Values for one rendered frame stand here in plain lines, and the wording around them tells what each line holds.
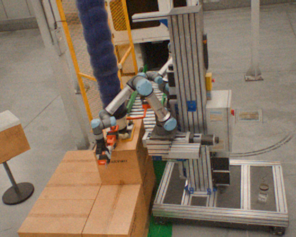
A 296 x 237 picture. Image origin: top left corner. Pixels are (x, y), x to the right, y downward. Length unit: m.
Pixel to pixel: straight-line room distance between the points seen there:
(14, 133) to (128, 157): 1.51
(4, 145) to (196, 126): 2.16
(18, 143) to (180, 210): 1.98
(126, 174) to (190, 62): 1.21
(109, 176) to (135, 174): 0.26
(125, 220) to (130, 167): 0.50
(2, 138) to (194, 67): 2.28
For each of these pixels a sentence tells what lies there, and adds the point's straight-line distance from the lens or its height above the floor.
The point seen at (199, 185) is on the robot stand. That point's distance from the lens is 3.49.
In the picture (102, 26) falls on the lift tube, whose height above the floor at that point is 2.01.
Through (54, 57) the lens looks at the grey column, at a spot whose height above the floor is 1.43.
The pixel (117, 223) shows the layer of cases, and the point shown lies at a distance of 2.92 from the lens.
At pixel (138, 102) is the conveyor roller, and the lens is 4.70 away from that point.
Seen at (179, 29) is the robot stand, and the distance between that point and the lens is 2.71.
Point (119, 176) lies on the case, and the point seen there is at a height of 0.65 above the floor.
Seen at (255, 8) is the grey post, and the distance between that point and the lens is 6.02.
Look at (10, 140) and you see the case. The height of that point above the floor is 0.84.
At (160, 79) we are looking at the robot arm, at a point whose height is 1.39.
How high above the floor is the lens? 2.61
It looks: 29 degrees down
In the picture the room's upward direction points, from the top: 10 degrees counter-clockwise
